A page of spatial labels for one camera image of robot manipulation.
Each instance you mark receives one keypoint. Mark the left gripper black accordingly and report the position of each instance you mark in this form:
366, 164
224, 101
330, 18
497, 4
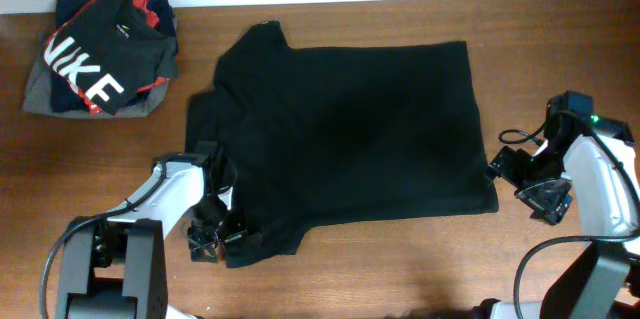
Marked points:
198, 240

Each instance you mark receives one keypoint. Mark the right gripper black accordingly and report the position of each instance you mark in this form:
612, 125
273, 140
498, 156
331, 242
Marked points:
548, 207

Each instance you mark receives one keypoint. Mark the black t-shirt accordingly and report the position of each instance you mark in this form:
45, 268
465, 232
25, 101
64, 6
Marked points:
330, 135

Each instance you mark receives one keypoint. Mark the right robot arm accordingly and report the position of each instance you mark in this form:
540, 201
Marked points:
589, 159

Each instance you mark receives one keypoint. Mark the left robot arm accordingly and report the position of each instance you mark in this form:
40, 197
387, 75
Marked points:
113, 263

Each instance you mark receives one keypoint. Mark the navy folded shirt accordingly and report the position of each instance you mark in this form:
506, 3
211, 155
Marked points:
62, 96

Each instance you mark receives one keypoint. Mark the black Nike folded shirt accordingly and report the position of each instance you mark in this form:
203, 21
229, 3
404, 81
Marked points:
108, 52

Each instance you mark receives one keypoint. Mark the grey folded shirt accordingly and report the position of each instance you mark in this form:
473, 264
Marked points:
38, 94

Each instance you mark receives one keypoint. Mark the red folded shirt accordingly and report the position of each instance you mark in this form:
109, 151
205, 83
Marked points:
106, 55

